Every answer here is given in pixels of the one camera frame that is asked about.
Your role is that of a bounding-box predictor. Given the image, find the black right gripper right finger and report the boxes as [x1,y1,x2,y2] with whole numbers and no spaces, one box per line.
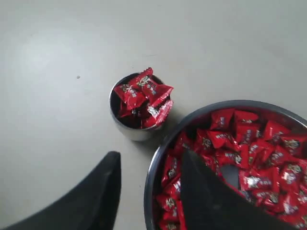
[180,150,295,230]

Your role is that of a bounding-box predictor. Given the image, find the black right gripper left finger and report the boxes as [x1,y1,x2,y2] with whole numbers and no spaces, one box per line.
[7,151,121,230]

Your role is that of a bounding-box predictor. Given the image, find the stainless steel bowl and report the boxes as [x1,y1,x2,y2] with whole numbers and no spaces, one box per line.
[143,100,307,230]

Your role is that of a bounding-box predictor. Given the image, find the pile of red candies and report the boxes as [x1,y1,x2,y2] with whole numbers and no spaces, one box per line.
[153,107,307,230]

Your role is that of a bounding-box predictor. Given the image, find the stainless steel cup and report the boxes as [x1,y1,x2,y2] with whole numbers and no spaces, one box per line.
[108,71,172,142]

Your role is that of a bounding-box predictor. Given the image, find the red candies in cup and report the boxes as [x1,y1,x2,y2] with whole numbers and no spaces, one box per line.
[113,67,175,129]

